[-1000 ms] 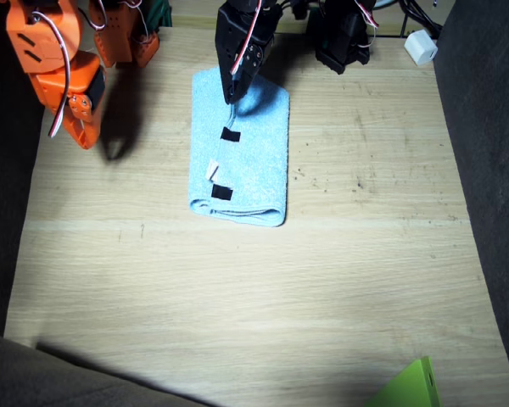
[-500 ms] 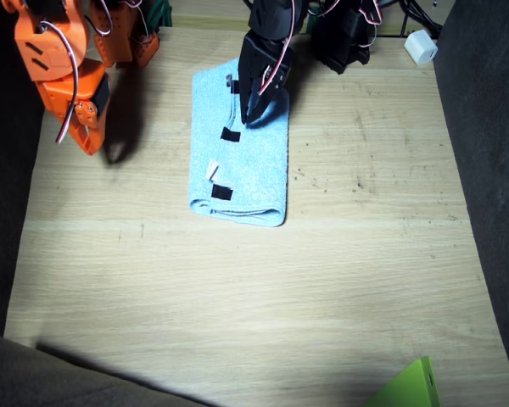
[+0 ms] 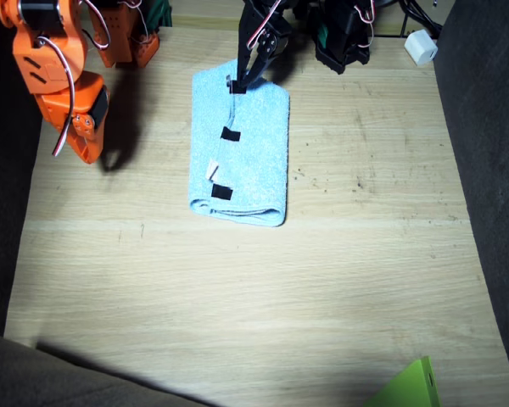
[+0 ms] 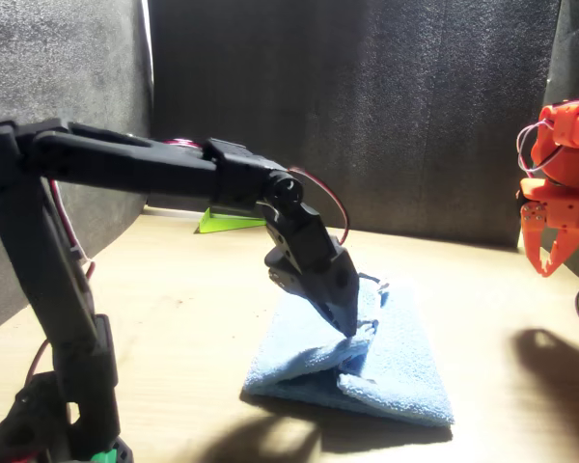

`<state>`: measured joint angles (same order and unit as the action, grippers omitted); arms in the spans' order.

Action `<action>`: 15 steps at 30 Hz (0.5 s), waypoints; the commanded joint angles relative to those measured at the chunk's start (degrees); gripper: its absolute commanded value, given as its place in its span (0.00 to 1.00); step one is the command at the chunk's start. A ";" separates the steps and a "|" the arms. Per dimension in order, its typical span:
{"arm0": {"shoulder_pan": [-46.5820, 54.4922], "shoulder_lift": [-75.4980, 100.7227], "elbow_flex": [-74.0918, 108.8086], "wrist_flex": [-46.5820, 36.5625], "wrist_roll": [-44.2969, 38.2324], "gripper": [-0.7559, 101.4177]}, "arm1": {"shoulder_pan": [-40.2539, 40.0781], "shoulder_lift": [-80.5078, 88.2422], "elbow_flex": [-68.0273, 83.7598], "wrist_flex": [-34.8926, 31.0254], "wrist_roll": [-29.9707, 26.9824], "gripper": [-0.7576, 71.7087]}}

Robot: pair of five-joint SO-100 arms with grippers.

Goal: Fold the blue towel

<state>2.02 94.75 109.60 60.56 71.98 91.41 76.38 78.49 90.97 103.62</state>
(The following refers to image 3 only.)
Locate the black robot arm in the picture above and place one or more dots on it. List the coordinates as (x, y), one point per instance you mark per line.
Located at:
(343, 46)

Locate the green table clamp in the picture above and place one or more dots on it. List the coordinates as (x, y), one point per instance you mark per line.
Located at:
(161, 12)
(320, 36)

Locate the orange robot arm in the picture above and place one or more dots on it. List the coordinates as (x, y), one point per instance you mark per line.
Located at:
(46, 55)

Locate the dark grey foam panel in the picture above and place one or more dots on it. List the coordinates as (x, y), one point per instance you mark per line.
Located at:
(0, 169)
(46, 377)
(488, 169)

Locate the light blue towel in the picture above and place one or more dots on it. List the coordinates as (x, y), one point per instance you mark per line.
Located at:
(258, 169)

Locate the lime green plastic wedge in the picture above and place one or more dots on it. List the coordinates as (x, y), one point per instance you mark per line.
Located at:
(411, 386)

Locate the white cube power adapter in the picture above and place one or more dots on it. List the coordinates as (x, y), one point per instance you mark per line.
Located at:
(421, 47)

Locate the thin black metal rod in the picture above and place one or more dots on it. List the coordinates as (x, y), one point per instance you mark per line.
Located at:
(403, 19)

